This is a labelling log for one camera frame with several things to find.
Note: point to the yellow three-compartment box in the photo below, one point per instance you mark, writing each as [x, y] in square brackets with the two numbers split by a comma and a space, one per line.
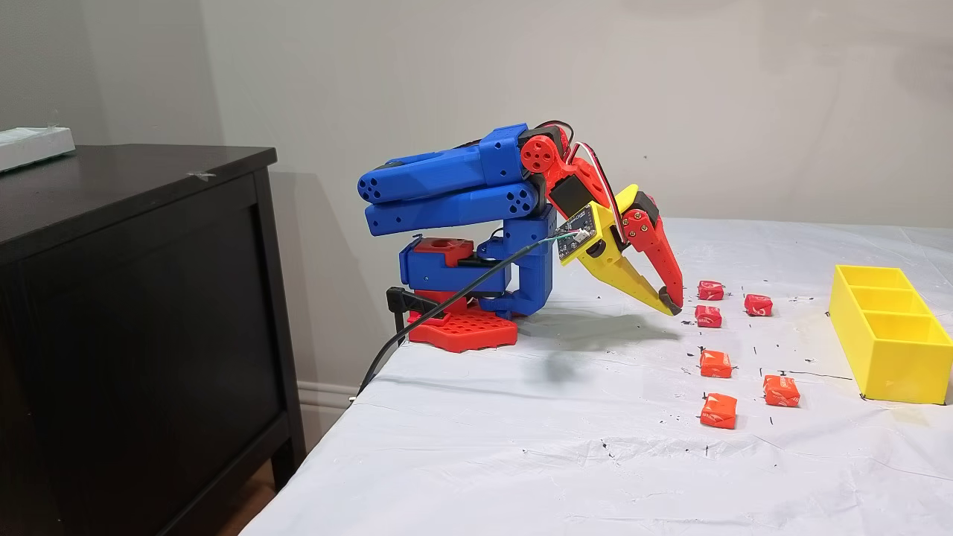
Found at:
[893, 365]

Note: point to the camera circuit board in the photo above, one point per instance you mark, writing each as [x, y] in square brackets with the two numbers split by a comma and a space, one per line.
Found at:
[577, 234]

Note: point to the red cherry Starburst candy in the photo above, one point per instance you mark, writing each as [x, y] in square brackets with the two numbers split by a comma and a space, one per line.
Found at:
[710, 290]
[758, 304]
[708, 316]

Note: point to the orange Starburst candy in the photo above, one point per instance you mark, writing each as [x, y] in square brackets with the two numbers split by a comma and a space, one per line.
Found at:
[781, 391]
[715, 363]
[718, 411]

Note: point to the black wooden dresser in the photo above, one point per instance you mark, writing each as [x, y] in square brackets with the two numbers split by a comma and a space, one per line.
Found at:
[149, 335]

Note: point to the black table clamp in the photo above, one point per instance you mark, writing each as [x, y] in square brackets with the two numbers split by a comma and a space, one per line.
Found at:
[406, 300]

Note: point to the white plastic table cover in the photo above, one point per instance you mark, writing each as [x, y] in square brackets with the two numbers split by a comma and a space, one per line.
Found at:
[558, 461]

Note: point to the white flat box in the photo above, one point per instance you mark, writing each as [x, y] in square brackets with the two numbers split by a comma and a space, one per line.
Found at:
[33, 145]

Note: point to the white baseboard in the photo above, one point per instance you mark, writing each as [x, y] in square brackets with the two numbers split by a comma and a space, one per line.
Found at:
[320, 398]

